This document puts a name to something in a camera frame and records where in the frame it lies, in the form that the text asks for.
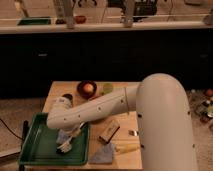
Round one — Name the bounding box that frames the yellow banana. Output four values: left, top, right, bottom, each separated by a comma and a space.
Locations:
115, 144, 140, 154

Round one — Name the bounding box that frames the blue grey cloth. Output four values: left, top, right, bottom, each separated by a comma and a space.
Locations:
88, 143, 115, 164

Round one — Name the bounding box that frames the white dish brush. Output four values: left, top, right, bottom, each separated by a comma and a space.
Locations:
56, 123, 84, 154

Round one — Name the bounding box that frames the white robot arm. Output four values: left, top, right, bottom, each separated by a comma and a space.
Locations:
47, 73, 198, 171

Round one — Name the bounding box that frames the small black round object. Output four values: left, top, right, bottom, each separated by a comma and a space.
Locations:
62, 94, 73, 100

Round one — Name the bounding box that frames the silver fork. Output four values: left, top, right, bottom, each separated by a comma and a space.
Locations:
128, 130, 138, 136

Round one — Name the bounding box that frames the dark red bowl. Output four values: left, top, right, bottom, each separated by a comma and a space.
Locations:
77, 80, 97, 99

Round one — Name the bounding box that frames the red bowl in background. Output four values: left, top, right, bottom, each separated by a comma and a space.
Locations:
74, 15, 86, 24

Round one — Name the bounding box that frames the green plastic tray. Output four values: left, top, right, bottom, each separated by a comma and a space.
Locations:
18, 113, 90, 166

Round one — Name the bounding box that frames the grey sponge in tray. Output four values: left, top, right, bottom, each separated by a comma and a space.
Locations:
56, 130, 69, 144

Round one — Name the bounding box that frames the egg in bowl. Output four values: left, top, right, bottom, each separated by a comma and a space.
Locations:
83, 83, 94, 93

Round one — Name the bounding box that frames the green tray in background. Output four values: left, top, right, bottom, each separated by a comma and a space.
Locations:
17, 17, 51, 26

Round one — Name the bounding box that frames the black cable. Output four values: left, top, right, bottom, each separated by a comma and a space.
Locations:
0, 117, 24, 141

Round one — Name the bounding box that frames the brown wooden block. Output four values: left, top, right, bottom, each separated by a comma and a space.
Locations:
99, 120, 120, 144

